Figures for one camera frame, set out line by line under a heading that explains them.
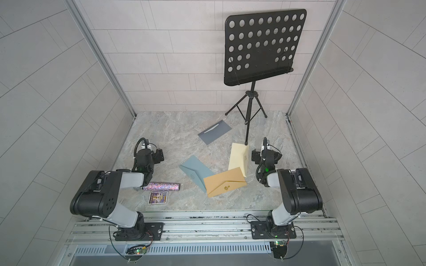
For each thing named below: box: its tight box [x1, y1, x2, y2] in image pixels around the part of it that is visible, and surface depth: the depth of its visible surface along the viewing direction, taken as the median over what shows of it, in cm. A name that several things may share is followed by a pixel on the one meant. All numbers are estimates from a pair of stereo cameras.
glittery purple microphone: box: [142, 182, 181, 192], surface depth 83 cm
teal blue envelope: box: [179, 154, 214, 194], surface depth 92 cm
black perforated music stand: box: [224, 8, 307, 146], surface depth 69 cm
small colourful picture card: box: [148, 191, 169, 205], surface depth 80 cm
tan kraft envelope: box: [203, 166, 248, 199], surface depth 86 cm
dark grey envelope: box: [198, 119, 232, 146], surface depth 110 cm
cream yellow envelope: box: [227, 142, 250, 178], surface depth 96 cm
